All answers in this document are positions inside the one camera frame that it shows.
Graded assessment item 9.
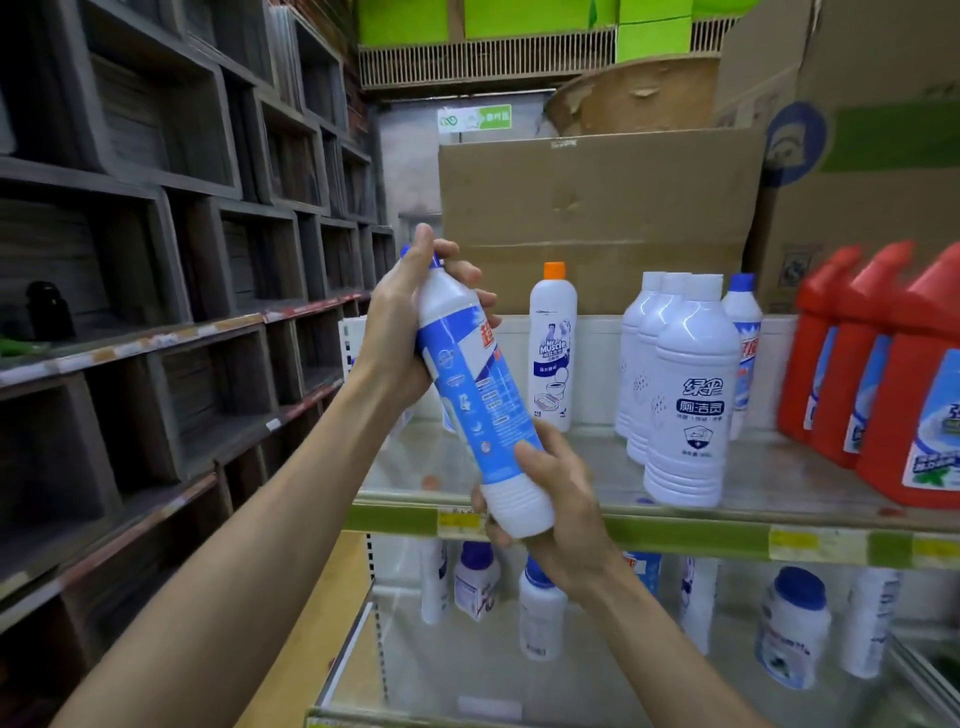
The person's right hand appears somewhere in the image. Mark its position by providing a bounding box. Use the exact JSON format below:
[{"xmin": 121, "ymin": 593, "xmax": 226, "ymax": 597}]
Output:
[{"xmin": 470, "ymin": 418, "xmax": 625, "ymax": 603}]

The person's left hand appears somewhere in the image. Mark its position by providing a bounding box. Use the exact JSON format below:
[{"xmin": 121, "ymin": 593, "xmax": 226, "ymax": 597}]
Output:
[{"xmin": 352, "ymin": 223, "xmax": 502, "ymax": 414}]

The small jar shelf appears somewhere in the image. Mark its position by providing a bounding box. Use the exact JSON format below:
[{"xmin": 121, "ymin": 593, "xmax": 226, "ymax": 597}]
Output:
[{"xmin": 453, "ymin": 541, "xmax": 502, "ymax": 622}]

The green-edged metal shelf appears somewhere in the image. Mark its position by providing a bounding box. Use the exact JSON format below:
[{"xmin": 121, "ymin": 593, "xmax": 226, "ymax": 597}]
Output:
[{"xmin": 305, "ymin": 584, "xmax": 960, "ymax": 728}]

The green-edged glass shelf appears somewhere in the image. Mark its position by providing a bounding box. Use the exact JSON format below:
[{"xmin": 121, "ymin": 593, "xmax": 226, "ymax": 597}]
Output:
[{"xmin": 344, "ymin": 419, "xmax": 960, "ymax": 571}]

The person's left forearm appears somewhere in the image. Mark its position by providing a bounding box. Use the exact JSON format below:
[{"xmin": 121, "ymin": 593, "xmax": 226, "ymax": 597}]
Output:
[{"xmin": 52, "ymin": 367, "xmax": 421, "ymax": 728}]

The yellow price tag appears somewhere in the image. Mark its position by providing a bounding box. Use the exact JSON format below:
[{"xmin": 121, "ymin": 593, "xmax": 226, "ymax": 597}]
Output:
[
  {"xmin": 437, "ymin": 508, "xmax": 489, "ymax": 538},
  {"xmin": 768, "ymin": 526, "xmax": 870, "ymax": 565},
  {"xmin": 911, "ymin": 533, "xmax": 960, "ymax": 570}
]

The white gondola shelving unit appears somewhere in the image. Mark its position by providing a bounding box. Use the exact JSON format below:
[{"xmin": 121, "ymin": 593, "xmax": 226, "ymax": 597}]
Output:
[{"xmin": 337, "ymin": 313, "xmax": 960, "ymax": 728}]

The dark wooden cubby shelving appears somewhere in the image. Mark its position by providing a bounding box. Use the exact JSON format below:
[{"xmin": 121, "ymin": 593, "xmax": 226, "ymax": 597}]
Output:
[{"xmin": 0, "ymin": 0, "xmax": 399, "ymax": 728}]

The green and white hanging sign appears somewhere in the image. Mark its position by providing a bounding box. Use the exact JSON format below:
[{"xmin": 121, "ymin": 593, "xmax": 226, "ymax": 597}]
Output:
[{"xmin": 437, "ymin": 104, "xmax": 513, "ymax": 135}]

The plain cardboard box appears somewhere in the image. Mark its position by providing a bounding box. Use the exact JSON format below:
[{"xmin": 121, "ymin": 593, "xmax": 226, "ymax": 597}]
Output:
[{"xmin": 438, "ymin": 127, "xmax": 766, "ymax": 316}]

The brown woven basket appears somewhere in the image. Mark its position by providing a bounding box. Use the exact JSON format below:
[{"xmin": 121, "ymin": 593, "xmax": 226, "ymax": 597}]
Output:
[{"xmin": 543, "ymin": 53, "xmax": 721, "ymax": 138}]

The black object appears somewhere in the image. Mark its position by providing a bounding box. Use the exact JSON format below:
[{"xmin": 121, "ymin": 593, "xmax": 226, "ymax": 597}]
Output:
[{"xmin": 26, "ymin": 281, "xmax": 76, "ymax": 343}]

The cardboard box with green stripe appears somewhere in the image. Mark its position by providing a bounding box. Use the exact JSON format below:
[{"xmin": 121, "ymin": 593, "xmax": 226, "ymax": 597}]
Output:
[{"xmin": 712, "ymin": 0, "xmax": 960, "ymax": 313}]

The wooden slatted rail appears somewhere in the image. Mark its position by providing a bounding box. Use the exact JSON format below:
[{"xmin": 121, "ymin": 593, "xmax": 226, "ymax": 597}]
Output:
[
  {"xmin": 689, "ymin": 16, "xmax": 740, "ymax": 54},
  {"xmin": 358, "ymin": 28, "xmax": 618, "ymax": 90}
]

